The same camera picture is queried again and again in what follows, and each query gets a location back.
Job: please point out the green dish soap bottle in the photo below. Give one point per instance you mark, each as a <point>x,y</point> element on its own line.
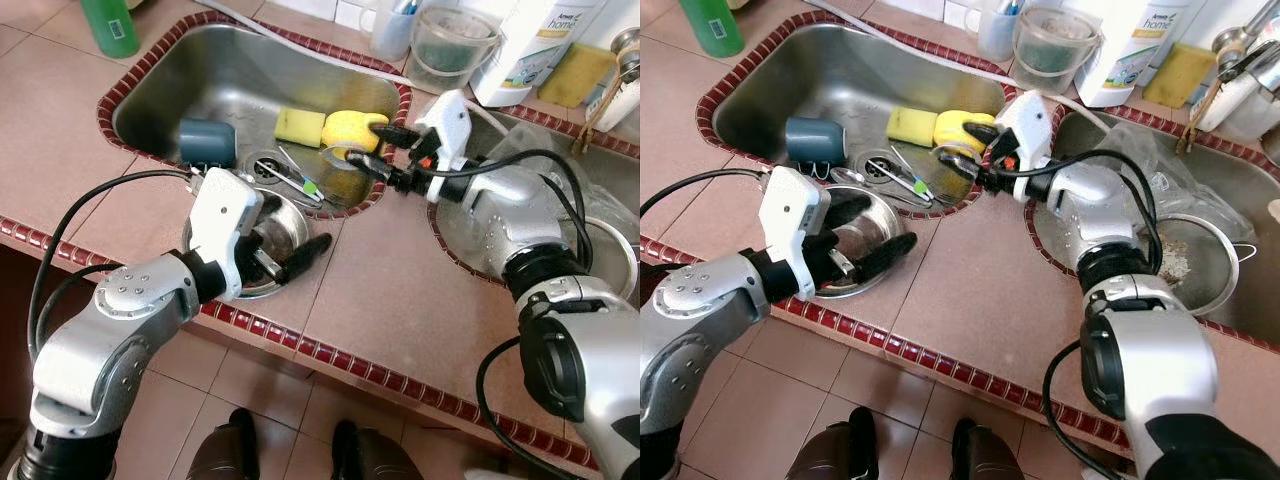
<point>110,30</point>
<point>712,30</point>

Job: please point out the steel spoon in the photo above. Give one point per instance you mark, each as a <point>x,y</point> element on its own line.
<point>845,176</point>

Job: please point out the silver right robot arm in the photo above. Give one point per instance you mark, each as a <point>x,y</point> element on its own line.
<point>1160,350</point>
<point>570,340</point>

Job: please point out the clear plastic pail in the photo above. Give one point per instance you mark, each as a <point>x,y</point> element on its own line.
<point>450,60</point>
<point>1055,60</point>

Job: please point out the white bottle yellow cap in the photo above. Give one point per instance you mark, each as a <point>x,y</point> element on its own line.
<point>1135,60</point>
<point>530,60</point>

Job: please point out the chrome kitchen faucet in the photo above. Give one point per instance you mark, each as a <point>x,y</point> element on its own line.
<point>620,100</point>
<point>1240,60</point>

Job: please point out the steel mesh strainer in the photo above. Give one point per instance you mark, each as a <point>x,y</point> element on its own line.
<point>1200,275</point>
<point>615,270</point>

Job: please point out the thin white tube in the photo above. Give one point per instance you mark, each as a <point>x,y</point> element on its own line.
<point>300,42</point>
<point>905,35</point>

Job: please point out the clear plastic bag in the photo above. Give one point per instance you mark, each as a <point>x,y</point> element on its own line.
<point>600,200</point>
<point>1190,195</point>

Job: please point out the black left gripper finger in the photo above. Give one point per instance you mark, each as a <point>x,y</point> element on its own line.
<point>305,255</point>
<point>268,215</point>
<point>890,255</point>
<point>845,213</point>

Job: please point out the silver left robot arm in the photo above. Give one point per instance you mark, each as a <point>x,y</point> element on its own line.
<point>110,320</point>
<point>700,320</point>

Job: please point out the mustard yellow sponge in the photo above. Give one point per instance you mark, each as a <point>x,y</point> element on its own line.
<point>575,75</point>
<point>1180,75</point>

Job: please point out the steel sink basin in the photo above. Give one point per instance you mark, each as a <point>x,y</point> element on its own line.
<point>1250,290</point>
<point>220,80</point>
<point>830,80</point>
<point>610,170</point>

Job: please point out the steel bowl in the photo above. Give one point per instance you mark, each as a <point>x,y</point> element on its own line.
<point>285,215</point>
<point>885,215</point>

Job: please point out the teal plastic cup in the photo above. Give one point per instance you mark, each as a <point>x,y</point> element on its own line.
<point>815,142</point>
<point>207,145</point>

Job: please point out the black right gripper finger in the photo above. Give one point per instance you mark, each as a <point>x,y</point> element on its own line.
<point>395,133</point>
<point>982,132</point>
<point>378,170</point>
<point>968,167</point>

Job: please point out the bright yellow sponge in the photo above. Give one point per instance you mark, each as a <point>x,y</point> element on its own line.
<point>910,125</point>
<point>298,125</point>

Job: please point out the pale blue toothbrush cup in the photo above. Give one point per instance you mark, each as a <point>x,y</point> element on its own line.
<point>1000,40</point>
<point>392,40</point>

